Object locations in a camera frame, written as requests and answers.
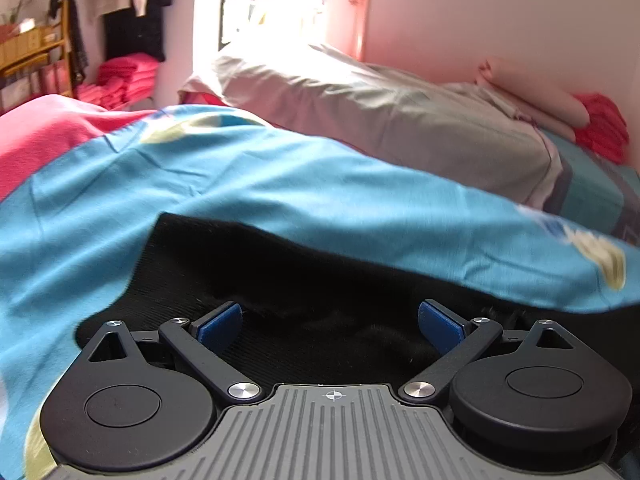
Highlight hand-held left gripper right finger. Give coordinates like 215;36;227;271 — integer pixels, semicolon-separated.
398;299;576;404

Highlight bright window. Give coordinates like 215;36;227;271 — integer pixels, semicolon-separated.
192;0;363;58

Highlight pile of pink folded clothes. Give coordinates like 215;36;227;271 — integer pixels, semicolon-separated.
75;55;162;112

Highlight blue striped pillow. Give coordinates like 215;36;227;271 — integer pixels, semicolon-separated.
540;127;640;248

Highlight stack of red folded clothes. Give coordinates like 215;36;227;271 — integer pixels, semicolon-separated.
570;92;631;166

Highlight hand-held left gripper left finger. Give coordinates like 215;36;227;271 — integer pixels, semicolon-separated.
87;301;262;404

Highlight hanging black garment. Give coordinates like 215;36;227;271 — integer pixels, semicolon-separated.
102;2;167;63

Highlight black knit pants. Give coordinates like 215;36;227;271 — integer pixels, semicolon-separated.
75;212;640;392

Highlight pink bed cover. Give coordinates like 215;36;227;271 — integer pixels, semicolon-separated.
0;92;163;203

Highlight blue floral bedsheet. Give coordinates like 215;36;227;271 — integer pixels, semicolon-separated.
0;105;640;480

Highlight wooden shelf rack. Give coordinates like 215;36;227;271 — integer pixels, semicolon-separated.
0;0;76;111

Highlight light grey quilt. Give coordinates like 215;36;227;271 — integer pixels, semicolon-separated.
177;42;563;211

